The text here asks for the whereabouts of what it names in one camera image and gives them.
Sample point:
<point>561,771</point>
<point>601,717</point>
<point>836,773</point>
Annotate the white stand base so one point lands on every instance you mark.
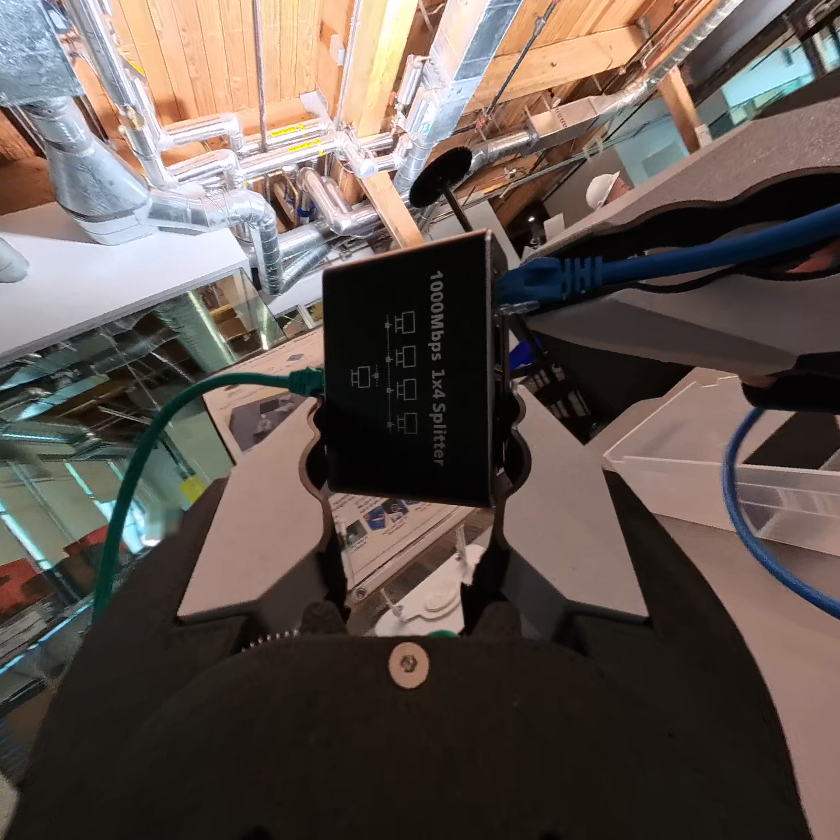
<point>433,600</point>

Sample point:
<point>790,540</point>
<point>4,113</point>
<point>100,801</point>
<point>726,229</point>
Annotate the black round disc on rod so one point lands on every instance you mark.
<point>441,174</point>

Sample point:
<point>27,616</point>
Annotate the black ethernet splitter box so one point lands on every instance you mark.
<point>407,367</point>

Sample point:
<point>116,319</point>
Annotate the wooden board with instruction sheet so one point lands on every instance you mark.
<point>262,420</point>

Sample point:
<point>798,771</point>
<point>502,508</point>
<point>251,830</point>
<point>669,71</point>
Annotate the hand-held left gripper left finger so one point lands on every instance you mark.
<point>262,525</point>

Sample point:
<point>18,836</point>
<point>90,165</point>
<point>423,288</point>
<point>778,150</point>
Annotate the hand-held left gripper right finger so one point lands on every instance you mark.
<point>571,525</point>

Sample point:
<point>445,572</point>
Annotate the silver ceiling ductwork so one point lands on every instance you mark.
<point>98,164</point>

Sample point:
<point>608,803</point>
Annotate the white hard hat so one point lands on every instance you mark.
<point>602,190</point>

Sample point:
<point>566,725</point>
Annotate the clear plastic bin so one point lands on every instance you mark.
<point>722,472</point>

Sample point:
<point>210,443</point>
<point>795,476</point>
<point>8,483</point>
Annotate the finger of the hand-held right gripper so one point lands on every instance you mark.
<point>722,170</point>
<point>689,328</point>

